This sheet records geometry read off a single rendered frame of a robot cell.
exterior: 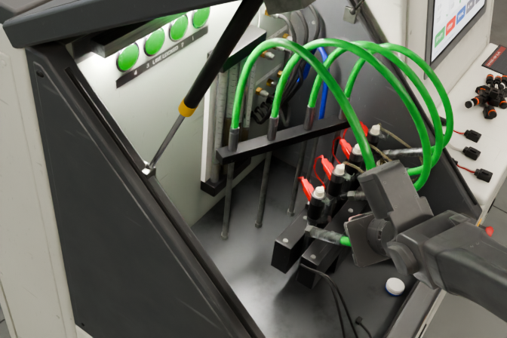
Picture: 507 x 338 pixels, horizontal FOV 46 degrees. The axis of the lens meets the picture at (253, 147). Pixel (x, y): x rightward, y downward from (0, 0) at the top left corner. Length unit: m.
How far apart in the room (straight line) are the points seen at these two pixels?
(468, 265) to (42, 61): 0.57
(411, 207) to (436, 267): 0.11
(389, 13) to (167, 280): 0.72
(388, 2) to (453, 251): 0.75
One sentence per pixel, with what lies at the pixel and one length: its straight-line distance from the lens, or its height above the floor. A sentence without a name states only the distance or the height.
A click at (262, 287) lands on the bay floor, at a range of 1.32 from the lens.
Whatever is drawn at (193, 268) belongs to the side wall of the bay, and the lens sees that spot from 0.86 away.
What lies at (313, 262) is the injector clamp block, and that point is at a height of 0.98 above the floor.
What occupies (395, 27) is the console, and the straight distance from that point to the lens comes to 1.32.
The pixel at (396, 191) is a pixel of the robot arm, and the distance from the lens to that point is 0.74.
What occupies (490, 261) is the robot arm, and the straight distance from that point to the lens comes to 0.61.
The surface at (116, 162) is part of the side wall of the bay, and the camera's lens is 0.83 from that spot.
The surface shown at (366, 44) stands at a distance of 1.12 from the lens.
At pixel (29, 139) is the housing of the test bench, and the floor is 1.27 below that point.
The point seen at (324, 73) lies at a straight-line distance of 0.88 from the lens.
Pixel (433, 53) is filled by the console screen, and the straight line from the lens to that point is 1.52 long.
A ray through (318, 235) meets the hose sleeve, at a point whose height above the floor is 1.13.
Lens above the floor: 1.90
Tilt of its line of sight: 41 degrees down
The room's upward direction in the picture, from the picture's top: 7 degrees clockwise
